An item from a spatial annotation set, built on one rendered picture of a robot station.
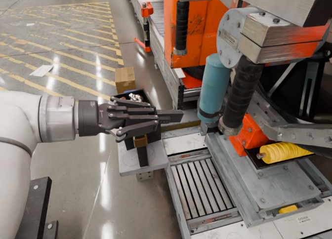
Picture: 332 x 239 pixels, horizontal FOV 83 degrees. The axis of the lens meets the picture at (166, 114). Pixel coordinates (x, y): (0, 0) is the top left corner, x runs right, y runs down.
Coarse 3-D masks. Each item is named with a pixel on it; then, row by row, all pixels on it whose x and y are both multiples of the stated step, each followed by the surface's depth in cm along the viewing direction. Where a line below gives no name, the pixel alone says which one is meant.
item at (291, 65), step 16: (320, 48) 52; (288, 64) 72; (304, 64) 73; (320, 64) 49; (272, 80) 69; (288, 80) 70; (304, 80) 71; (320, 80) 50; (272, 96) 66; (288, 96) 66; (304, 96) 54; (320, 96) 66; (288, 112) 59; (304, 112) 56; (320, 112) 58
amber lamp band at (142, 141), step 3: (135, 138) 53; (138, 138) 53; (141, 138) 53; (144, 138) 53; (135, 141) 53; (138, 141) 53; (141, 141) 54; (144, 141) 54; (147, 141) 55; (135, 144) 54; (138, 144) 54; (141, 144) 54; (144, 144) 55; (147, 144) 55; (135, 147) 55
